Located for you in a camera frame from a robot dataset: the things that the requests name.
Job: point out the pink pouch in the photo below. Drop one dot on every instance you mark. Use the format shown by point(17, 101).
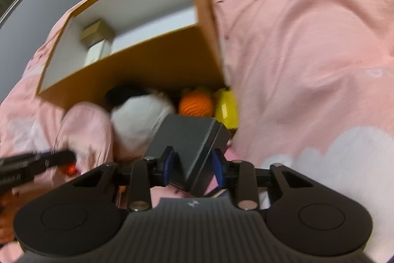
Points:
point(86, 130)

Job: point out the dark grey box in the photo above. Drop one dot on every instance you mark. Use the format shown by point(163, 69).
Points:
point(190, 142)

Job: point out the white cupcake plush toy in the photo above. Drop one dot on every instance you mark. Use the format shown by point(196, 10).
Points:
point(138, 121)

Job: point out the small tan box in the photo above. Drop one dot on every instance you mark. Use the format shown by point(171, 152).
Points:
point(97, 32)

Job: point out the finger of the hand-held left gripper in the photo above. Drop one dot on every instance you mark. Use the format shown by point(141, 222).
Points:
point(58, 157)

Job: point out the white box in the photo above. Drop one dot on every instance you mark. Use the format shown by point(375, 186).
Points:
point(97, 53)

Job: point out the pink printed blanket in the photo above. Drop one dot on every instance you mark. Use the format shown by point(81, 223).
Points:
point(307, 50)

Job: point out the cardboard box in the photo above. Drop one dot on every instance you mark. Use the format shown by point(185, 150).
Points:
point(172, 62)

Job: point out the yellow plush toy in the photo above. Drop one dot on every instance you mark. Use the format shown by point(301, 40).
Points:
point(226, 109)

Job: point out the orange ball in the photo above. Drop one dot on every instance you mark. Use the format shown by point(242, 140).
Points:
point(196, 104)

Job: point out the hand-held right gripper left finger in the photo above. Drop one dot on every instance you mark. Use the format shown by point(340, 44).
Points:
point(167, 167)

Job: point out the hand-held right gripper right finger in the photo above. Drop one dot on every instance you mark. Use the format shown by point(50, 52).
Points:
point(217, 167)

